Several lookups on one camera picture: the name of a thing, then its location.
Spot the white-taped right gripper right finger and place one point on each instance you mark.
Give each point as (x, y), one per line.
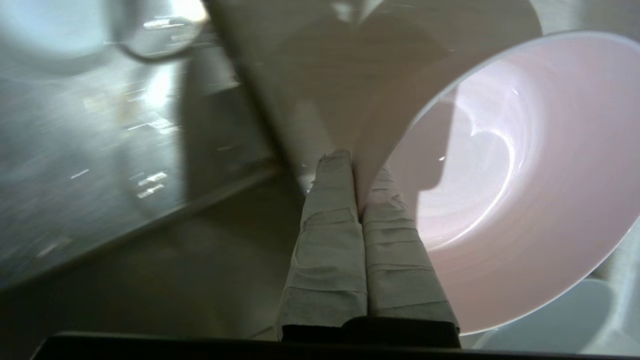
(395, 270)

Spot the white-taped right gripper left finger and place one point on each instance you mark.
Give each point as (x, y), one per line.
(330, 250)

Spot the pale pink bowl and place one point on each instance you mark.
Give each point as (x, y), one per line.
(525, 175)

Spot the pale green bowl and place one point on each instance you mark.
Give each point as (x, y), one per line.
(560, 320)

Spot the pale blue bowl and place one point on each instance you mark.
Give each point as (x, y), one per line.
(50, 35)

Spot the stainless steel sink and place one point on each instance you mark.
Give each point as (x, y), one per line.
(100, 175)

